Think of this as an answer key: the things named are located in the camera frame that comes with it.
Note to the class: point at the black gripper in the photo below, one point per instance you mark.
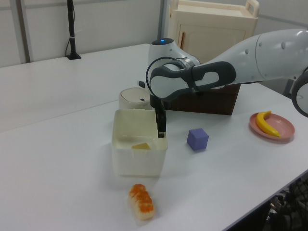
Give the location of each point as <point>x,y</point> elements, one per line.
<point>157,103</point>

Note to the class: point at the pink plate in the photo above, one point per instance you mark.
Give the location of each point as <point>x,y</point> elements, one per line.
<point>281,128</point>

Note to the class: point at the salmon sushi toy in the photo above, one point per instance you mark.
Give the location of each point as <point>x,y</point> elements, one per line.
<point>142,202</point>

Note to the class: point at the small beige trash can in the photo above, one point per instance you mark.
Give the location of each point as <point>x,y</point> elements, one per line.
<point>132,99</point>

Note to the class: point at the black pole stand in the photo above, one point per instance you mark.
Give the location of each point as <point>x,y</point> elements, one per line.
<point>71,31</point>

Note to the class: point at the yellow toy banana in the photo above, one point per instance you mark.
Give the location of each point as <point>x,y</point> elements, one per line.
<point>264,124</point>

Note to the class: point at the cream plastic box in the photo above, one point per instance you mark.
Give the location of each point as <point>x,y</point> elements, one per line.
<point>137,144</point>

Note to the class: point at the black office chair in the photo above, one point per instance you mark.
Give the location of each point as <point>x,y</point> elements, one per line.
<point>291,207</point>

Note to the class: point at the cream wooden toy cabinet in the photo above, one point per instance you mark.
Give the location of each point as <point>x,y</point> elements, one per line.
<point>216,31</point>

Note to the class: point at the dark wooden drawer box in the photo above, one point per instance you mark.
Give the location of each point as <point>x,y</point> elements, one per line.
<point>211,101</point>

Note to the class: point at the purple cube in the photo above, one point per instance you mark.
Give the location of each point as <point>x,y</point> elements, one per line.
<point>197,139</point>

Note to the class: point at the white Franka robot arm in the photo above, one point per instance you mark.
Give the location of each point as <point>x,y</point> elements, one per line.
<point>240,57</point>

